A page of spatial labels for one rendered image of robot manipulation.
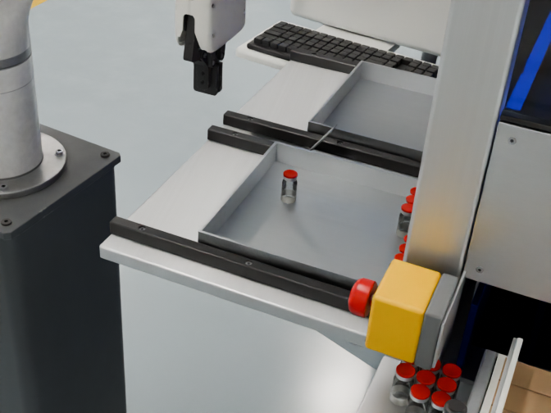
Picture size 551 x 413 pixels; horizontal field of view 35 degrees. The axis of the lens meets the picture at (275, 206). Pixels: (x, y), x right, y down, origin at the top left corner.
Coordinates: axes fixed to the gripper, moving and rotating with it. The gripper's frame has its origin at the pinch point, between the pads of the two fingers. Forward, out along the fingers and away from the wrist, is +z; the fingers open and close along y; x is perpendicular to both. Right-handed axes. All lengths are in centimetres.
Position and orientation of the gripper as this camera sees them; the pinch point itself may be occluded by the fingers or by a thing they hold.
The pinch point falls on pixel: (207, 76)
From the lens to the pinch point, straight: 108.6
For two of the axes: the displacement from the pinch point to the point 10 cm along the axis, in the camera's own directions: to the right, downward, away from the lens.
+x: -9.2, -2.7, 3.0
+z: -0.6, 8.2, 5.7
